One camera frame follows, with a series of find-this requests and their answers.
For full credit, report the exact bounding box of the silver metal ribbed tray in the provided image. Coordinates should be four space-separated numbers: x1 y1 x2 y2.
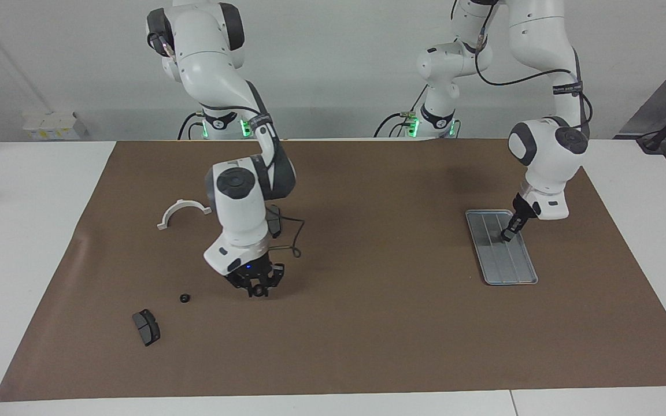
465 209 539 286

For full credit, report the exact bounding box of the brown table mat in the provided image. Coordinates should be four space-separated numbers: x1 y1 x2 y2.
0 138 666 403

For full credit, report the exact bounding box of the short grey brake pad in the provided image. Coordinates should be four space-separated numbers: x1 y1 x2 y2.
132 309 161 347

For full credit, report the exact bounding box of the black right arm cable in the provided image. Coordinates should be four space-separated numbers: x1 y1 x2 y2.
267 205 306 259

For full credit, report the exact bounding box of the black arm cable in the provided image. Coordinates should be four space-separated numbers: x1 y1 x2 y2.
452 0 594 139
267 205 306 259

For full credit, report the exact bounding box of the white curved plastic bracket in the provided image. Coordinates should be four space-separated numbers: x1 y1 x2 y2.
157 199 212 231

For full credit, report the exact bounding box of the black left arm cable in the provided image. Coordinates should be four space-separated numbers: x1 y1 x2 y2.
452 0 594 139

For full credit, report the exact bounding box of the black base cable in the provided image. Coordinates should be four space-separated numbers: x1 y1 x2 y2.
373 86 429 139
177 112 206 140

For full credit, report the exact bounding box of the white wall socket box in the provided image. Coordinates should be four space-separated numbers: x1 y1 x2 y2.
23 112 89 141

